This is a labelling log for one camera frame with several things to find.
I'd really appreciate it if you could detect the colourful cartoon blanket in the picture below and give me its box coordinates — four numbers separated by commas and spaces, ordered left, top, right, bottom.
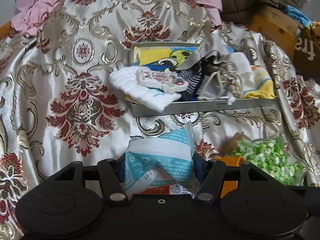
283, 5, 319, 28

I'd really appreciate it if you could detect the white folded towel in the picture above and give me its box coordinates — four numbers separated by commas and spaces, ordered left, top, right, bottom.
109, 66, 181, 113

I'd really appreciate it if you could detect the beige rope bundle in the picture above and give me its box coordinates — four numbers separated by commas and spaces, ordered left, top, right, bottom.
197, 60, 244, 103

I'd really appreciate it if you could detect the metal tray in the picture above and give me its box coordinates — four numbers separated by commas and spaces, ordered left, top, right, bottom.
129, 42, 280, 118

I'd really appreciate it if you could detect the orange white medicine box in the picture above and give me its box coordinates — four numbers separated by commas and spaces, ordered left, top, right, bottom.
140, 184, 175, 195

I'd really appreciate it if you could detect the teal white wipes packet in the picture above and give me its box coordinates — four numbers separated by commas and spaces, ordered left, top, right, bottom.
124, 122, 197, 198

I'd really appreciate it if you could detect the brown lettered cardboard box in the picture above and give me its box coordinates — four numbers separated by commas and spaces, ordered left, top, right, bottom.
293, 23, 319, 77

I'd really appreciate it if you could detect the floral satin bedspread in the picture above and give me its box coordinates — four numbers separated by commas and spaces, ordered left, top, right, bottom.
1, 0, 319, 239

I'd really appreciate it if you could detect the yellow cartoon towel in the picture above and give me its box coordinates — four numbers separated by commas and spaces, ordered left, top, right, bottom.
131, 46, 198, 72

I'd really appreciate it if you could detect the bag of green pieces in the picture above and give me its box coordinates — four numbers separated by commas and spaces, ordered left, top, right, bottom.
221, 132, 306, 186

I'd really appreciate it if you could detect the white yellow striped cloth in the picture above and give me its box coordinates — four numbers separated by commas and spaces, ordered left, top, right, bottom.
228, 52, 275, 100

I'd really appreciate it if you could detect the striped dark sock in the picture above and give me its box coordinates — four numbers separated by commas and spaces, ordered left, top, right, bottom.
178, 63, 204, 101

